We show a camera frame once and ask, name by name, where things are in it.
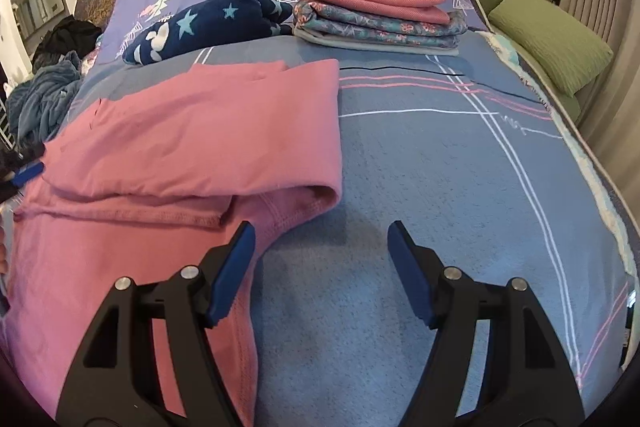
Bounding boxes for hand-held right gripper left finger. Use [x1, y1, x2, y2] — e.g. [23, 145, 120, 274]
[55, 221, 257, 427]

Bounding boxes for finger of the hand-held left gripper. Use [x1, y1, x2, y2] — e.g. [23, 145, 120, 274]
[0, 143, 47, 202]

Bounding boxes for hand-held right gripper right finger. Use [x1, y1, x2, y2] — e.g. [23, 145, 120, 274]
[387, 220, 586, 427]

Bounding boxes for pink pants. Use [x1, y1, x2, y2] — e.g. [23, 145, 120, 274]
[0, 59, 342, 418]

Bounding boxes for blue-grey clothes pile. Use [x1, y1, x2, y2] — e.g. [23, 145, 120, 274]
[6, 52, 86, 148]

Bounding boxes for black clothes pile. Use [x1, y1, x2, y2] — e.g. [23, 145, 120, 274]
[32, 17, 103, 68]

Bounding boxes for stack of folded clothes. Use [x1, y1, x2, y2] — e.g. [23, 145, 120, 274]
[292, 1, 468, 50]

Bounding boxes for blue striped blanket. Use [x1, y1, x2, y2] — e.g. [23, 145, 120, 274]
[10, 29, 636, 427]

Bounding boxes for dark floral cloth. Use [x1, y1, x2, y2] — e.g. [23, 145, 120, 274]
[75, 0, 123, 25]

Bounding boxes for teal white patterned bedsheet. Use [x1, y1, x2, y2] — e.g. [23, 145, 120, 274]
[492, 32, 640, 268]

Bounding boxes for navy star-print garment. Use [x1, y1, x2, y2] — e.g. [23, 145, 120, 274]
[122, 0, 295, 68]

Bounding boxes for folded grey garment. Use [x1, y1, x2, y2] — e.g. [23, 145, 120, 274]
[292, 27, 460, 56]

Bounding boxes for large green pillow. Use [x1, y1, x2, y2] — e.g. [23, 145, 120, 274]
[487, 0, 615, 98]

